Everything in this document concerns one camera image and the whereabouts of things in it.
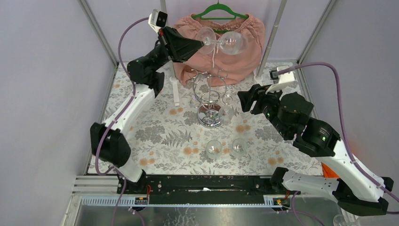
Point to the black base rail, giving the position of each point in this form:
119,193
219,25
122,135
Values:
202,189

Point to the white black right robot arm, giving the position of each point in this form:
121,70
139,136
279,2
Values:
356,189

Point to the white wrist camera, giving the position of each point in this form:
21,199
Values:
157,20
280,81

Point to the clear wine glass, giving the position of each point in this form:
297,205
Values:
226,112
230,43
238,148
213,149

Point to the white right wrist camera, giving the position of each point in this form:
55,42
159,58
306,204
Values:
280,81

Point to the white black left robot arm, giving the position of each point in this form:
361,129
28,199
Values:
108,142

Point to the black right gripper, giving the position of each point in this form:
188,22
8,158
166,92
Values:
246,97

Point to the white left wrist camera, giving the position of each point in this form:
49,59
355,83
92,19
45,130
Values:
157,20

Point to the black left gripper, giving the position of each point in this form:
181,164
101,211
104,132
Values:
168,43

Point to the orange cloth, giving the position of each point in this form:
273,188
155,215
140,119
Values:
327,172

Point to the chrome wine glass rack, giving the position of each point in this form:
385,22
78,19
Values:
208,91

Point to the floral table mat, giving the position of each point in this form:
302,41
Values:
168,139

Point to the green clothes hanger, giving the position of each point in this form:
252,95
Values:
220,18

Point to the pink shorts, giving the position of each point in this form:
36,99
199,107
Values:
234,68

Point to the clear wine glass front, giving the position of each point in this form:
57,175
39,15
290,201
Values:
226,112

